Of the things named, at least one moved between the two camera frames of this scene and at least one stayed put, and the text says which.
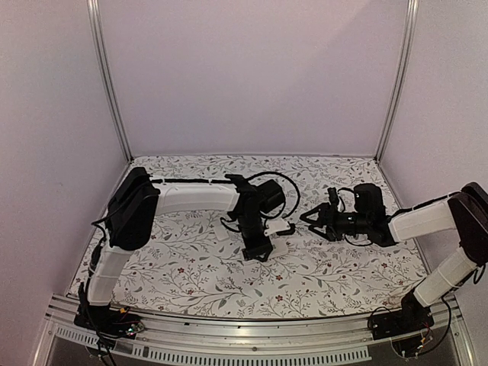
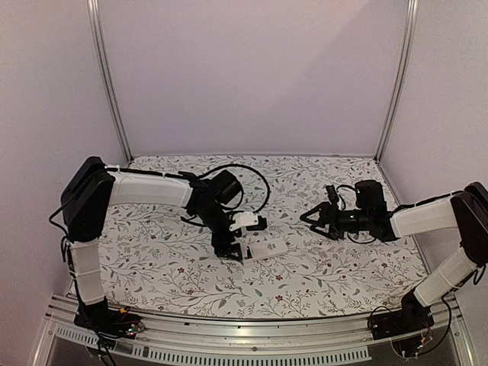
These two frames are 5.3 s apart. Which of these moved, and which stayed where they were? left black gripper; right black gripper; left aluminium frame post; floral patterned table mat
Moved: left black gripper
Stayed: right black gripper; left aluminium frame post; floral patterned table mat
